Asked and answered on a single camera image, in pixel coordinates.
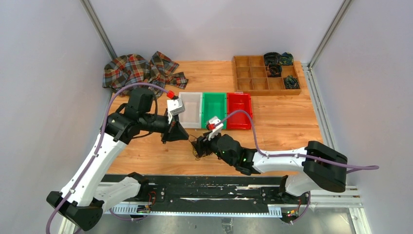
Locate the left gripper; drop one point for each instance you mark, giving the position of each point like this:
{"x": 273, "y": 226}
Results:
{"x": 175, "y": 131}

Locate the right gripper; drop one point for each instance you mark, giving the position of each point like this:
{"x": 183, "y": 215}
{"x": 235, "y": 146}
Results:
{"x": 203, "y": 142}

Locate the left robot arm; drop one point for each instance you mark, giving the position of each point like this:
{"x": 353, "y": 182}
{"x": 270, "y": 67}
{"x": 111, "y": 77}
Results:
{"x": 81, "y": 201}

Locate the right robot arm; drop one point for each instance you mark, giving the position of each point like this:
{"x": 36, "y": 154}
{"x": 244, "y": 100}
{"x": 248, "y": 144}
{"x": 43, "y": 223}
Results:
{"x": 315, "y": 166}

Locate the white plastic bin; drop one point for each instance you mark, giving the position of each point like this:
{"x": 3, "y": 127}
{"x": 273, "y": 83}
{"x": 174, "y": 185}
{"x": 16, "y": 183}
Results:
{"x": 191, "y": 117}

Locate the green plastic bin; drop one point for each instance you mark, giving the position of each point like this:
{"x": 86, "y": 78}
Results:
{"x": 213, "y": 105}

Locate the wooden compartment tray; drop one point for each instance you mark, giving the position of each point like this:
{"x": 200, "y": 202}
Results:
{"x": 256, "y": 76}

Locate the plaid cloth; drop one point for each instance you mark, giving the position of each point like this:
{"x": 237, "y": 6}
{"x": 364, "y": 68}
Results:
{"x": 128, "y": 69}

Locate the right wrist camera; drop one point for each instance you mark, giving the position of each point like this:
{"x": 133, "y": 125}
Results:
{"x": 214, "y": 125}

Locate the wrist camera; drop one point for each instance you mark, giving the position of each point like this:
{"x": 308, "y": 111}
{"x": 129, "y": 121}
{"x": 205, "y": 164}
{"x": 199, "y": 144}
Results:
{"x": 174, "y": 107}
{"x": 214, "y": 125}

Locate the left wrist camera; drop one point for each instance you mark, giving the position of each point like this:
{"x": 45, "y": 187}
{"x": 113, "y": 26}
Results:
{"x": 174, "y": 107}

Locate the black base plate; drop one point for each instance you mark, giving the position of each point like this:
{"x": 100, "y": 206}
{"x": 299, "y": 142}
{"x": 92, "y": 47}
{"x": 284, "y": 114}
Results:
{"x": 216, "y": 194}

